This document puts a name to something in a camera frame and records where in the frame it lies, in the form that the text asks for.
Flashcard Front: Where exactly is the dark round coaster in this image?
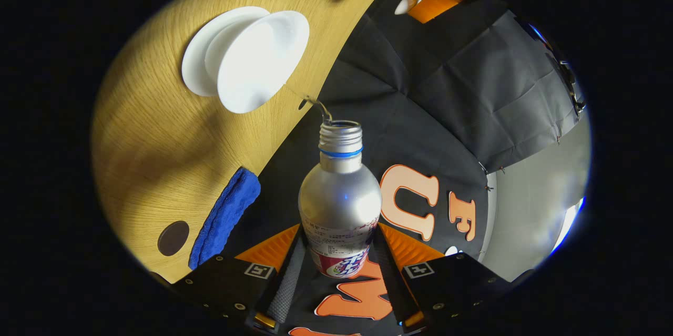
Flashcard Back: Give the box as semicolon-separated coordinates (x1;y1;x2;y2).
157;220;190;257

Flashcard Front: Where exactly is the white saucer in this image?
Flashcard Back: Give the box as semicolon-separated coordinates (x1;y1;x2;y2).
181;6;271;97

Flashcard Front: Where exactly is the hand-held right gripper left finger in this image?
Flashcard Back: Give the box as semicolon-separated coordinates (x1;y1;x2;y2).
174;223;307;332

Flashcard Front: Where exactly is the white teacup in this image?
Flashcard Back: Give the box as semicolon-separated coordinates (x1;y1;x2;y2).
205;10;310;114

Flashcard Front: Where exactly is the blue towel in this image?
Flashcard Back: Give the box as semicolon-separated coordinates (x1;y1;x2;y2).
188;168;262;270

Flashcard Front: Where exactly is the silver water bottle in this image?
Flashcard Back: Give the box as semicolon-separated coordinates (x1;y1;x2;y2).
298;120;383;279

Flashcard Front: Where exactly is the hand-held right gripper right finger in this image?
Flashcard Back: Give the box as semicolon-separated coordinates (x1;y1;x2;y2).
376;222;513;334

